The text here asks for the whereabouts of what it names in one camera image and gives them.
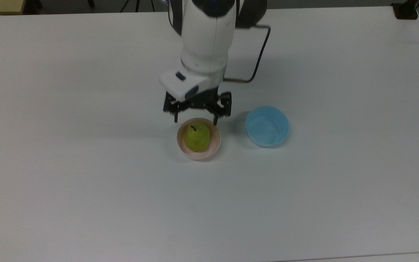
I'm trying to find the pink plastic bowl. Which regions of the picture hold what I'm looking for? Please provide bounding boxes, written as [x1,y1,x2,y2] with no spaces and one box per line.
[177,118,221,161]

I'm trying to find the black table clamp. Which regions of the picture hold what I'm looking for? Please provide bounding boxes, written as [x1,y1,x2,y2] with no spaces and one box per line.
[391,0,419,20]

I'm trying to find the blue plastic bowl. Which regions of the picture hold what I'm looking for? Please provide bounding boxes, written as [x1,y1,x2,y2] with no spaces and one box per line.
[246,106,290,148]

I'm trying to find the black tripod legs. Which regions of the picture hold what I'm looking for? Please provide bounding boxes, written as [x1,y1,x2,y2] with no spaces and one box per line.
[120,0,156,13]

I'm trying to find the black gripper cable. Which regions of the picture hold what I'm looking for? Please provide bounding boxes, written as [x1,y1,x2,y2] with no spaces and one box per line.
[223,24,271,83]

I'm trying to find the green pear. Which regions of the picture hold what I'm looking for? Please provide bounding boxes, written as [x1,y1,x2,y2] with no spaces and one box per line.
[184,123,211,152]

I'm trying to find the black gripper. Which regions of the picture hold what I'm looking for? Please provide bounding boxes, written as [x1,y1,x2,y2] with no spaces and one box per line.
[163,87,232,126]

